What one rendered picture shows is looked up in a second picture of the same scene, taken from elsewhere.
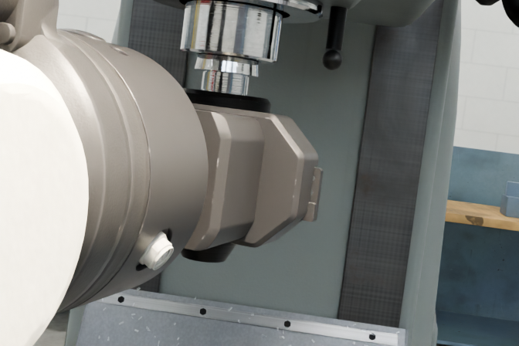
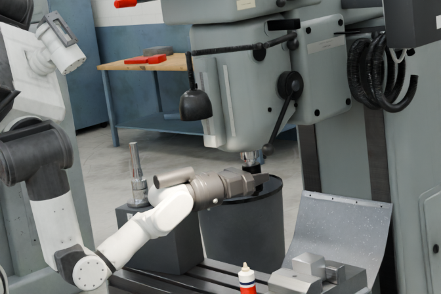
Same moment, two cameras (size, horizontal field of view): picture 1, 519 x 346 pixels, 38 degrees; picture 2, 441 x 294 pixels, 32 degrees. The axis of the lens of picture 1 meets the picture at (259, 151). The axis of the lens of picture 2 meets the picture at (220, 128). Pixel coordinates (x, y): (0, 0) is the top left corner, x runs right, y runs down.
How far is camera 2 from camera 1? 169 cm
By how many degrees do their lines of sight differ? 43
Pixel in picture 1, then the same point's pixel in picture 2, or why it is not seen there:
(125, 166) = (203, 193)
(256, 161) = (240, 183)
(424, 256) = (398, 177)
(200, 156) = (220, 188)
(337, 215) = (365, 164)
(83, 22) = not seen: outside the picture
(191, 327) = (329, 203)
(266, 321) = (350, 201)
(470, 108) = not seen: outside the picture
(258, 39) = (249, 156)
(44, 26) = (193, 178)
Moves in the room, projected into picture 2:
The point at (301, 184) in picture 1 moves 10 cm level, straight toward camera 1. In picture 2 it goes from (247, 186) to (218, 198)
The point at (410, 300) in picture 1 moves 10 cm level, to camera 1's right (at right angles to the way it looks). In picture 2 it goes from (392, 193) to (426, 197)
